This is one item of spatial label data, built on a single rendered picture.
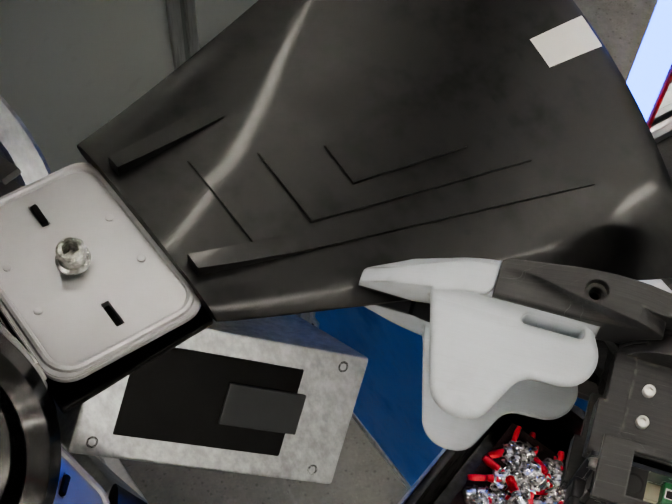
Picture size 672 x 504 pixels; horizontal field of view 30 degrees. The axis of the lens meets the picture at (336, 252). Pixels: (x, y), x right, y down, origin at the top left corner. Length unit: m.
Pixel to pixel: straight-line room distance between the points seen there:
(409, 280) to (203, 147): 0.10
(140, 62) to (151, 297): 1.19
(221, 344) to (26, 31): 0.93
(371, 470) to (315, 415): 1.06
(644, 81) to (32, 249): 0.38
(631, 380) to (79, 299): 0.20
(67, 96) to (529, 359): 1.22
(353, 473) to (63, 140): 0.59
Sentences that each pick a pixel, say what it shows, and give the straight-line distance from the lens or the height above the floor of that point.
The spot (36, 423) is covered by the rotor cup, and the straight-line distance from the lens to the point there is 0.43.
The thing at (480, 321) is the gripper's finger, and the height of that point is 1.20.
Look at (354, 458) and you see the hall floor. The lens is 1.72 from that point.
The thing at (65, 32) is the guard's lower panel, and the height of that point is 0.44.
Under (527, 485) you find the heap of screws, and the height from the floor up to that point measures 0.84.
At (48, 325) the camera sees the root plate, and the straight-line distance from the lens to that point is 0.47.
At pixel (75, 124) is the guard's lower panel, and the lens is 1.67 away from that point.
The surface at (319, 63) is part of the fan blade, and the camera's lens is 0.54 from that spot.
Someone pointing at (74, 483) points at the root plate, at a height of 1.10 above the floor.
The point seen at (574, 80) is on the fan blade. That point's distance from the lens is 0.57.
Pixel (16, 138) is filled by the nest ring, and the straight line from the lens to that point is 0.66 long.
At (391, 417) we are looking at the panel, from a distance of 1.48.
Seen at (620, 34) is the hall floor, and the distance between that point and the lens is 2.17.
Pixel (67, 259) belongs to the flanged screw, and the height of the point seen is 1.20.
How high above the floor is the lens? 1.61
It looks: 60 degrees down
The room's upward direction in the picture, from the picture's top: 5 degrees clockwise
